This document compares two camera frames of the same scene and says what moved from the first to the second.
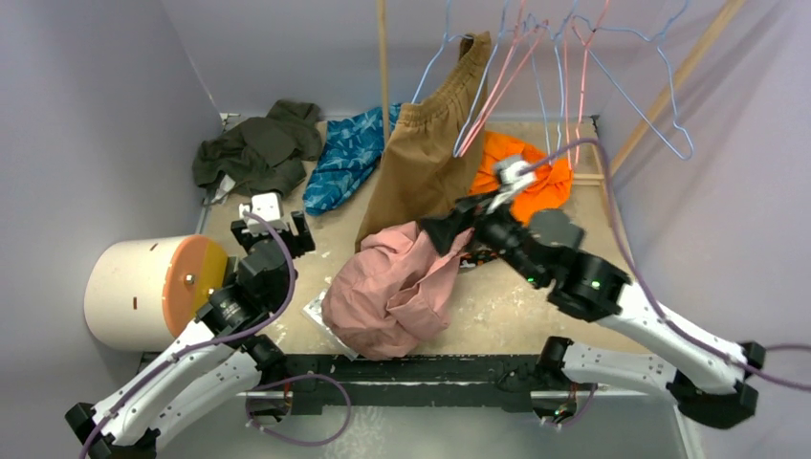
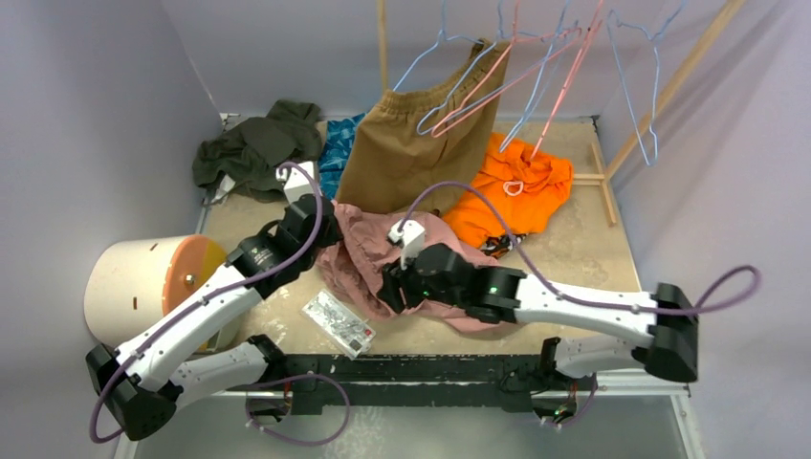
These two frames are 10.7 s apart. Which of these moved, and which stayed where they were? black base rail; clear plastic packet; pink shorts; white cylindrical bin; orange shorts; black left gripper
Moved: pink shorts; black left gripper
Stayed: white cylindrical bin; orange shorts; black base rail; clear plastic packet
